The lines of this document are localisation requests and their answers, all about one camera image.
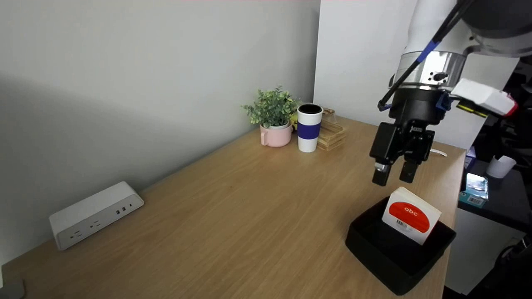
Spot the green plant in pink pot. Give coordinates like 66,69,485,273
241,86,301,149

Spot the white power strip box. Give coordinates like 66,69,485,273
48,179,146,252

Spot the black and blue robot cable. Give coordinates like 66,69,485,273
377,0,472,112

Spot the small reflective blue device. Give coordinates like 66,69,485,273
460,170,492,209

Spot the white round cup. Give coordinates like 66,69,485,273
485,154,519,180

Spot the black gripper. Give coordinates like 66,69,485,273
369,84,452,187

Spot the white cup with blue band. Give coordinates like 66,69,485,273
296,102,324,154

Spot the black side table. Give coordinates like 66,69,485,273
457,155,532,232

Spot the white and orange wrist camera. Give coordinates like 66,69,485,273
449,76,520,117

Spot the small white red board book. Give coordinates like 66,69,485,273
381,184,444,245

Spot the light wooden slat crate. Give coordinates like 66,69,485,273
317,107,349,152

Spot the black square storage box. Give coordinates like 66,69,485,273
344,195,457,297

